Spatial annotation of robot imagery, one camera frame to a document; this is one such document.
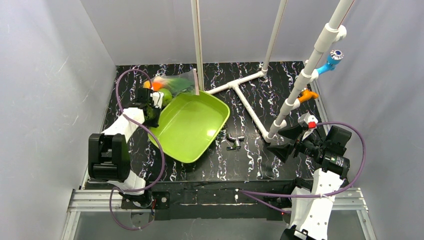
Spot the clear zip top bag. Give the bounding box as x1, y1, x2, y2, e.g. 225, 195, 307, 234
142, 68, 200, 97

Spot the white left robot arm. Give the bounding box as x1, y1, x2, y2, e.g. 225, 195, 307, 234
88, 88, 164, 208

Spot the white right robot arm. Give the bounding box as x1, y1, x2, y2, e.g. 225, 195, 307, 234
268, 122, 352, 240

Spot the green fake apple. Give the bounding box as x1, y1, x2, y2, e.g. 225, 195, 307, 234
159, 88, 173, 108

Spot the red fake apple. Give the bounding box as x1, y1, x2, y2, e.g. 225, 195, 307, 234
142, 79, 166, 92

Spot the green fake leafy vegetable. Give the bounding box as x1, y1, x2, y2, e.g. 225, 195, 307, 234
165, 77, 195, 96

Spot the lime green plastic basin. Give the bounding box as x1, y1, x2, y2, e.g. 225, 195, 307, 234
149, 91, 230, 164

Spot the orange tap valve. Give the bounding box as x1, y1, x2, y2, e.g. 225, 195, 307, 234
297, 88, 320, 103

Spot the blue tap valve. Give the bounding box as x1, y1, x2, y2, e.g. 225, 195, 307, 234
316, 49, 344, 75

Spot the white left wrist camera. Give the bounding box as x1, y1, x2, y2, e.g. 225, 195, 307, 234
150, 91, 165, 109

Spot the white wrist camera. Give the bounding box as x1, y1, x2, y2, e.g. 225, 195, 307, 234
150, 91, 165, 109
297, 112, 319, 141

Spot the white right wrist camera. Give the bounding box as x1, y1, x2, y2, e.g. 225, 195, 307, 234
297, 112, 319, 141

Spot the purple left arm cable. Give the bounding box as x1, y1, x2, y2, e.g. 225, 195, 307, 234
109, 68, 166, 232

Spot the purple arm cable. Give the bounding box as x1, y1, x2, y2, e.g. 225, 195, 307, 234
237, 121, 367, 216
109, 68, 166, 232

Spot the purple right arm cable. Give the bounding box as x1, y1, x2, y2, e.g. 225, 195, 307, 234
237, 121, 367, 216

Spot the aluminium frame rail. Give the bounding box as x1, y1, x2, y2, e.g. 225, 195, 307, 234
59, 187, 379, 240

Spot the white PVC pipe frame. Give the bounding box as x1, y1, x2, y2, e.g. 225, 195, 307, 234
191, 0, 353, 144

